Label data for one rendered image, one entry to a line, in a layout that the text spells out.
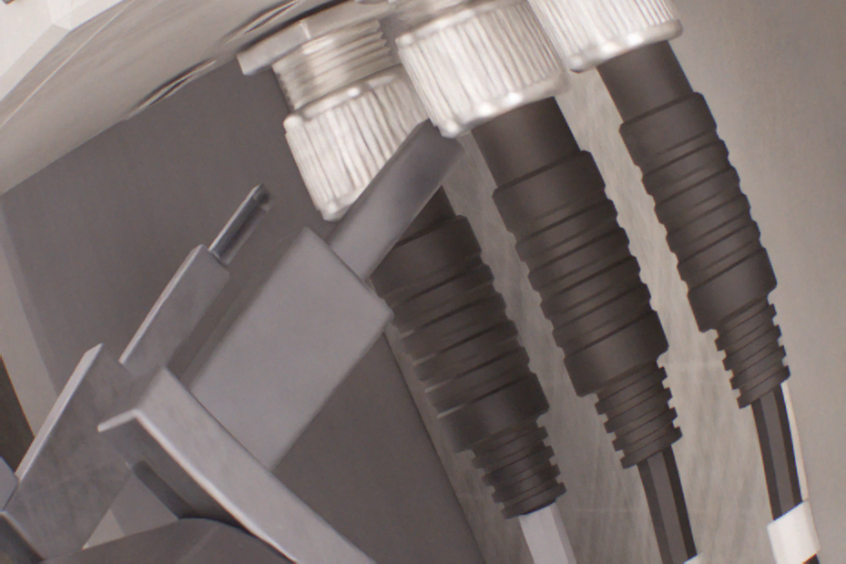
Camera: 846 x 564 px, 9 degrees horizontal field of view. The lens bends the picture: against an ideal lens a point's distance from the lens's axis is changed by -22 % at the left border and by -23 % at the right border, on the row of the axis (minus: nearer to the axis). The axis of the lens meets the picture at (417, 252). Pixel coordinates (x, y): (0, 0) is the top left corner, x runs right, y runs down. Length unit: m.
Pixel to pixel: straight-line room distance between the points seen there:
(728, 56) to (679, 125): 0.06
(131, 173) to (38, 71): 0.25
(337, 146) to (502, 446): 0.03
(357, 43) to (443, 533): 0.12
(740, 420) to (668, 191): 0.09
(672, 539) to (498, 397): 0.04
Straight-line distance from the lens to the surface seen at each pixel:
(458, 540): 0.77
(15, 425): 1.62
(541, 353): 0.73
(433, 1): 0.62
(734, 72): 0.65
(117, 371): 0.66
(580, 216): 0.62
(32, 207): 0.75
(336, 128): 0.65
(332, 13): 0.65
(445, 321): 0.65
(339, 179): 0.65
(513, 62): 0.62
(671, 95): 0.59
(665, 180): 0.59
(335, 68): 0.65
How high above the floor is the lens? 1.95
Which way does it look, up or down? 42 degrees down
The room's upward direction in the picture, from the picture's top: 3 degrees counter-clockwise
